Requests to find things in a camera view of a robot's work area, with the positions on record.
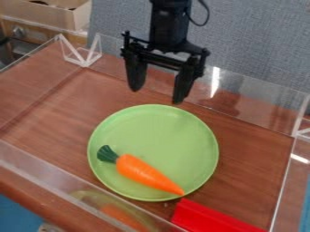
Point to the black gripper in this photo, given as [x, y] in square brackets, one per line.
[140, 52]

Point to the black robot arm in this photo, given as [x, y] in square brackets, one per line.
[168, 23]

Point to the green plate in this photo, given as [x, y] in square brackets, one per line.
[168, 138]

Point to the orange toy carrot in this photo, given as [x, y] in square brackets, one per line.
[138, 171]

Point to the cardboard box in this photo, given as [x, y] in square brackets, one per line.
[66, 14]

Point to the wooden shelf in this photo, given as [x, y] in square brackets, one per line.
[38, 33]

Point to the red plastic block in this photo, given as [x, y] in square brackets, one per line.
[197, 218]

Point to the clear acrylic corner bracket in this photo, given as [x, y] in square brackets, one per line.
[79, 55]

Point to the clear acrylic enclosure wall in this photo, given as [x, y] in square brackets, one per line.
[52, 103]

